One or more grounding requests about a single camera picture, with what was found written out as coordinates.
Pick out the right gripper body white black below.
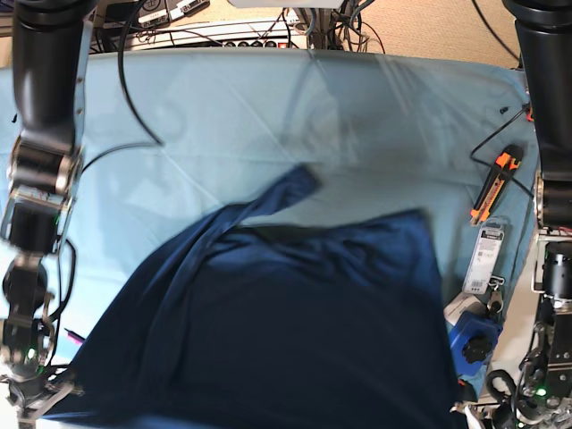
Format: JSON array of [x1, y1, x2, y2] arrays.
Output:
[[1, 375, 84, 429]]

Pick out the dark blue t-shirt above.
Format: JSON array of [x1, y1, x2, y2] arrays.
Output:
[[47, 166, 462, 428]]

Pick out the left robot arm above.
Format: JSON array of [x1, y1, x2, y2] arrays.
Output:
[[504, 1, 571, 428]]

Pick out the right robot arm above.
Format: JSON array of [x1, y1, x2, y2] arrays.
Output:
[[1, 1, 97, 428]]

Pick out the pink marker pen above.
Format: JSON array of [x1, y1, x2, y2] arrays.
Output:
[[64, 328, 85, 346]]

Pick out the light blue table cloth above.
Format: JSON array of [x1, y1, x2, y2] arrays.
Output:
[[0, 47, 542, 429]]

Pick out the black foot pedal start label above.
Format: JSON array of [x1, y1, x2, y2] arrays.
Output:
[[136, 0, 170, 28]]

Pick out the white paper card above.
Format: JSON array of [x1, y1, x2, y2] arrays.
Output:
[[443, 292, 484, 325]]

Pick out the blue box black knob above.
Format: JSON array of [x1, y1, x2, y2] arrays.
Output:
[[449, 311, 502, 376]]

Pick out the metal carabiner keys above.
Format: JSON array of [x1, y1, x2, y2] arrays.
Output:
[[487, 275, 505, 320]]

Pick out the white packaged item blister card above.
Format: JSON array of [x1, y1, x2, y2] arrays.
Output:
[[462, 217, 508, 295]]

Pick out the orange black utility knife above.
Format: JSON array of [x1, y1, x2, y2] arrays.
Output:
[[470, 145, 524, 226]]

